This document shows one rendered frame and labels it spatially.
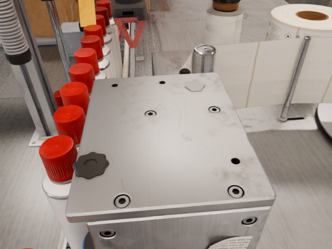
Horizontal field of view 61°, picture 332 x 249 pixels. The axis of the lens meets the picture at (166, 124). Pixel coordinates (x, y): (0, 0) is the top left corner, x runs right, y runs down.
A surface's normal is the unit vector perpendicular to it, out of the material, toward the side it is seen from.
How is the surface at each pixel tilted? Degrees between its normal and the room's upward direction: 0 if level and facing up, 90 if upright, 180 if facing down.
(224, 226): 90
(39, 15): 90
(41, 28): 90
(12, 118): 0
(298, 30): 90
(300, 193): 0
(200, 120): 0
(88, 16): 55
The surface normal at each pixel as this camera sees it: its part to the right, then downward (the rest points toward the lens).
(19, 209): -0.02, -0.77
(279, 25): -0.94, 0.23
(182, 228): 0.09, 0.63
